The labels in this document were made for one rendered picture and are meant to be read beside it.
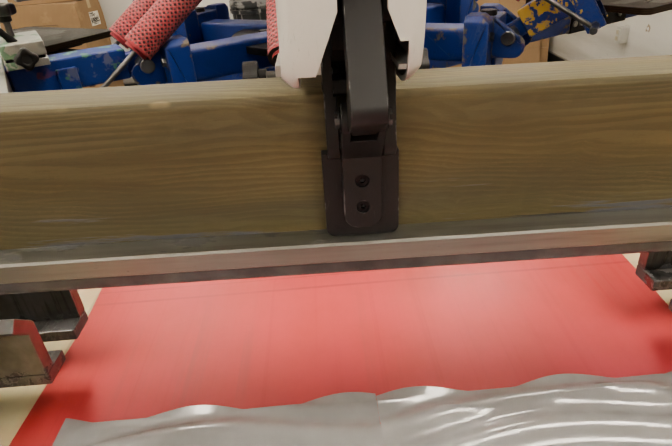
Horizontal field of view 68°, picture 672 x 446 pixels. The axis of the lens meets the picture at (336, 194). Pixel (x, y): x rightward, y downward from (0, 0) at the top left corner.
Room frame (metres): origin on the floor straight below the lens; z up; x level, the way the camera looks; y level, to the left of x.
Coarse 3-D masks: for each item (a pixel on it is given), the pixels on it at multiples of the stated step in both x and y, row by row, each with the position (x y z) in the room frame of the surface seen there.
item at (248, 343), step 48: (144, 288) 0.31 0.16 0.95; (192, 288) 0.31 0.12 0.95; (240, 288) 0.31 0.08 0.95; (288, 288) 0.30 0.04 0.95; (336, 288) 0.30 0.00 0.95; (96, 336) 0.26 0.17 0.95; (144, 336) 0.26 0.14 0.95; (192, 336) 0.26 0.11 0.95; (240, 336) 0.25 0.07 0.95; (288, 336) 0.25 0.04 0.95; (336, 336) 0.25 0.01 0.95; (48, 384) 0.22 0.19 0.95; (96, 384) 0.22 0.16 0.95; (144, 384) 0.22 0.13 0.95; (192, 384) 0.22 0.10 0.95; (240, 384) 0.21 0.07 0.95; (288, 384) 0.21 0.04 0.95; (336, 384) 0.21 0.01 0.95; (48, 432) 0.19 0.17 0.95
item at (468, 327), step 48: (384, 288) 0.29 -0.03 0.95; (432, 288) 0.29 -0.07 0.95; (480, 288) 0.28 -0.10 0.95; (528, 288) 0.28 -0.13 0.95; (576, 288) 0.28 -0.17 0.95; (624, 288) 0.27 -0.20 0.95; (384, 336) 0.24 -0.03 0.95; (432, 336) 0.24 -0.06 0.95; (480, 336) 0.24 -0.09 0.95; (528, 336) 0.23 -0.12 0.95; (576, 336) 0.23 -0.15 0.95; (624, 336) 0.23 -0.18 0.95; (384, 384) 0.20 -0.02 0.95; (432, 384) 0.20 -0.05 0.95; (480, 384) 0.20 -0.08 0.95
